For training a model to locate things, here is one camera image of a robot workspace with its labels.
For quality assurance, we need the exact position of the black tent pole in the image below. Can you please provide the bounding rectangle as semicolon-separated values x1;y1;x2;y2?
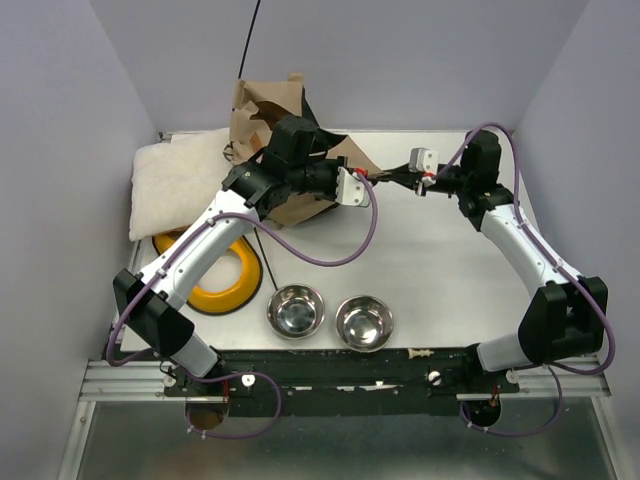
237;0;278;291

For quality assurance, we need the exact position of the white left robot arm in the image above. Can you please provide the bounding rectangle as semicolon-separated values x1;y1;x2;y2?
113;115;346;395

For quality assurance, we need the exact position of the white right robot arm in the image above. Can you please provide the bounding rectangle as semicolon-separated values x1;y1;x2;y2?
377;123;616;392

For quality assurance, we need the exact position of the left steel pet bowl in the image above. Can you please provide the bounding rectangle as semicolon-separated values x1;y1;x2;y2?
266;284;325;340

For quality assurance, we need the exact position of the steel pet bowl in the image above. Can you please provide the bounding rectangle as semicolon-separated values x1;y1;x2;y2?
266;284;325;340
335;295;395;353

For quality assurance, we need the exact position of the white fluffy pet cushion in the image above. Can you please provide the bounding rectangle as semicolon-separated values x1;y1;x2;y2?
128;128;231;242

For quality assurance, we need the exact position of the right steel pet bowl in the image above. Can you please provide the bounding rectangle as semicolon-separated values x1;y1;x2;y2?
335;295;395;353

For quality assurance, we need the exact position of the white chess piece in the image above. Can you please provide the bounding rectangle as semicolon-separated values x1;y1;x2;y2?
407;348;434;360

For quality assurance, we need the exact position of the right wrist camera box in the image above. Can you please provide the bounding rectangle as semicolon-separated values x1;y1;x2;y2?
408;147;440;185

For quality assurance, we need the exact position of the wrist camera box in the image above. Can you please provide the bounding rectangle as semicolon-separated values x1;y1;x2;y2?
408;147;440;185
335;167;372;207

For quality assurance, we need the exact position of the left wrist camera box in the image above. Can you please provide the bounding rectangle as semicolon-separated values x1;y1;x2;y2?
335;167;372;207

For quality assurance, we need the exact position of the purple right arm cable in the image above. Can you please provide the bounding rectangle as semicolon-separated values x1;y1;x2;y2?
424;122;616;436

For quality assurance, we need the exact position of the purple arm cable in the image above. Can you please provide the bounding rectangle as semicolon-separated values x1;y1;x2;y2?
105;168;380;440
424;122;616;436

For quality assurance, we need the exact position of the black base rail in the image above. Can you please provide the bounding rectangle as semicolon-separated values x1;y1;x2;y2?
164;348;519;417

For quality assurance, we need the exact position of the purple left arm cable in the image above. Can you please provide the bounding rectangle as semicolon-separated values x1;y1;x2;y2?
105;168;380;440

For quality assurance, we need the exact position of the aluminium extrusion rail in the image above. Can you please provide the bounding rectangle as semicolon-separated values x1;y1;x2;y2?
77;355;612;402

